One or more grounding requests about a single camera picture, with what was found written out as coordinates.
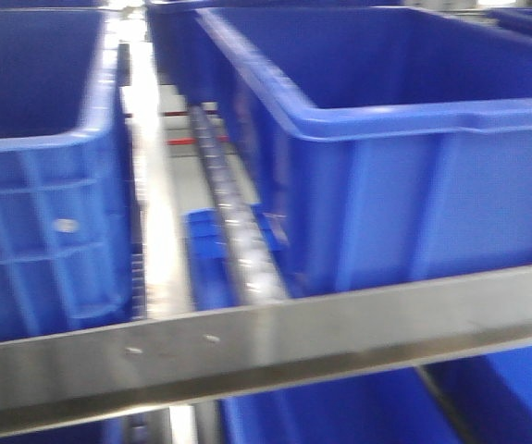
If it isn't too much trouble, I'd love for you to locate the blue crate on lower shelf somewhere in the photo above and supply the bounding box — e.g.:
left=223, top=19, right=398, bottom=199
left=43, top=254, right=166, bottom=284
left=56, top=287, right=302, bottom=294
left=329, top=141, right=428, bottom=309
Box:
left=185, top=203, right=290, bottom=311

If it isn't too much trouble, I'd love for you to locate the roller conveyor track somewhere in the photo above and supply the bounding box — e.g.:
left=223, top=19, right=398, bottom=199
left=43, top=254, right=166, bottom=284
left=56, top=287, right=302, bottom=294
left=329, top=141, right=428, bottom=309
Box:
left=188, top=105, right=289, bottom=305

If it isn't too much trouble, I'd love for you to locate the right blue crate close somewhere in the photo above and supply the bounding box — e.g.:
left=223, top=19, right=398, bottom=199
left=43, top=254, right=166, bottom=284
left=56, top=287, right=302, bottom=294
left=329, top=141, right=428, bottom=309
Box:
left=198, top=6, right=532, bottom=297

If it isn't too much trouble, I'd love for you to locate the blue crate close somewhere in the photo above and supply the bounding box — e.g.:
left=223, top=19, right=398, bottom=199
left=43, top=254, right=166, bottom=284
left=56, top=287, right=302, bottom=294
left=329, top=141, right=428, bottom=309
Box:
left=198, top=6, right=532, bottom=297
left=0, top=8, right=132, bottom=341

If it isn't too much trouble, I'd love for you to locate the left blue crate close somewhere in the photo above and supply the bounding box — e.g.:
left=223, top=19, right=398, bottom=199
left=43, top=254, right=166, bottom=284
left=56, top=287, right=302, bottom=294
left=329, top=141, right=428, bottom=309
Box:
left=0, top=8, right=132, bottom=341

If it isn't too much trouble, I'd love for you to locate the steel divider rail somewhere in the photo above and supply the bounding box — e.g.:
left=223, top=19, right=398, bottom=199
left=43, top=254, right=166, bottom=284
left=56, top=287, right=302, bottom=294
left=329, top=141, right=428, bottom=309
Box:
left=120, top=8, right=192, bottom=320

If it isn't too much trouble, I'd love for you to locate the steel front shelf rail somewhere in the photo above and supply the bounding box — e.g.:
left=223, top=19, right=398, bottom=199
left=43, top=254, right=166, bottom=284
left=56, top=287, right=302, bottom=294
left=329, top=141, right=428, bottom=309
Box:
left=0, top=265, right=532, bottom=438

